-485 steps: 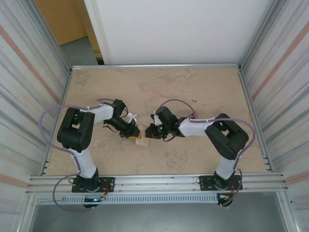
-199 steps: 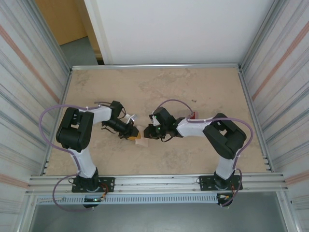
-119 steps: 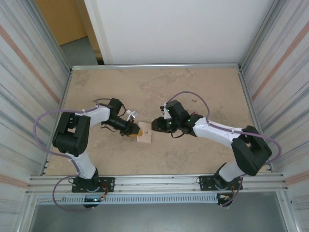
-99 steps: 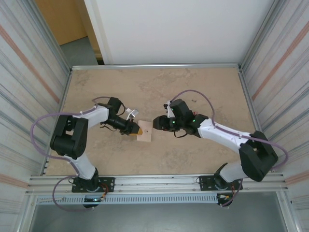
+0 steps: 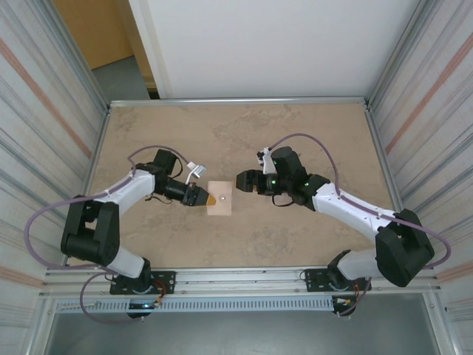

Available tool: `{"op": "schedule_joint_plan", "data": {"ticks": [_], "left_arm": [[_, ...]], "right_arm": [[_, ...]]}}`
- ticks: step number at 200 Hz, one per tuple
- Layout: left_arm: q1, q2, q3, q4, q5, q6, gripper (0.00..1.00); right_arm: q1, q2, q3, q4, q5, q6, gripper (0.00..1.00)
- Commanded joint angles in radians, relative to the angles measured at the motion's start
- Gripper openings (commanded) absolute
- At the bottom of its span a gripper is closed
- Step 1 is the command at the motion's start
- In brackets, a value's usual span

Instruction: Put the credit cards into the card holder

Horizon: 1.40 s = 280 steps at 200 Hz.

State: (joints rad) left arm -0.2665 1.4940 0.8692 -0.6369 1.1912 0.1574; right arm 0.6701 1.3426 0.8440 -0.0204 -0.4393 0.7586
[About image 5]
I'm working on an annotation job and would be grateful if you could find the beige leather card holder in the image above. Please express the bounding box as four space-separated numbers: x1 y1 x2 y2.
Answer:
205 180 234 216

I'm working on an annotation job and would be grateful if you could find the striped corrugated side panel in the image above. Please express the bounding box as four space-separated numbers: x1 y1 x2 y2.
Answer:
0 0 108 326
369 0 473 326

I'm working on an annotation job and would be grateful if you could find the wooden door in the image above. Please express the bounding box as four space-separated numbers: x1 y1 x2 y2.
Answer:
52 0 135 70

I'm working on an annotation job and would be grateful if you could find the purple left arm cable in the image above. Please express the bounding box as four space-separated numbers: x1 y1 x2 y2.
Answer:
24 146 184 323

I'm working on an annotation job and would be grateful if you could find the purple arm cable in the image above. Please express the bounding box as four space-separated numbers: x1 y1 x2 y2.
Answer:
24 146 184 323
268 132 452 318

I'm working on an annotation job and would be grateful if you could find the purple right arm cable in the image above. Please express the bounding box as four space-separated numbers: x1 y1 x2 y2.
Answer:
268 132 452 318

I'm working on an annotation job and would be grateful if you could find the thin aluminium frame rail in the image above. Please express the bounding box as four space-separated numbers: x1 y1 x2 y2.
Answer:
109 96 372 109

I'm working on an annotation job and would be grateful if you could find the aluminium side rail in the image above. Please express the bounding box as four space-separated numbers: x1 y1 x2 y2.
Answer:
364 102 421 264
66 104 112 268

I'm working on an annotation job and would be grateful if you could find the wide aluminium frame rail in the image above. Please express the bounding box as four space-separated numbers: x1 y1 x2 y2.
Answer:
41 263 443 299

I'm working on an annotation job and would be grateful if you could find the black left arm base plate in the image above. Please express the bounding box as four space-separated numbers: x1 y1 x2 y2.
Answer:
109 270 177 296

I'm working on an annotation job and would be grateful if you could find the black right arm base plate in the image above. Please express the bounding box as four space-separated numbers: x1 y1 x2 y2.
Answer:
303 266 372 294

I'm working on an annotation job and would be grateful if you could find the slotted grey cable duct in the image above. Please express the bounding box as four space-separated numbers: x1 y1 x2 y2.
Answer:
55 297 336 314

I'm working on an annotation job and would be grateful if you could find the aluminium frame post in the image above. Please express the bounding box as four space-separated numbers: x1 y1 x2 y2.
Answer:
367 0 429 107
46 0 111 112

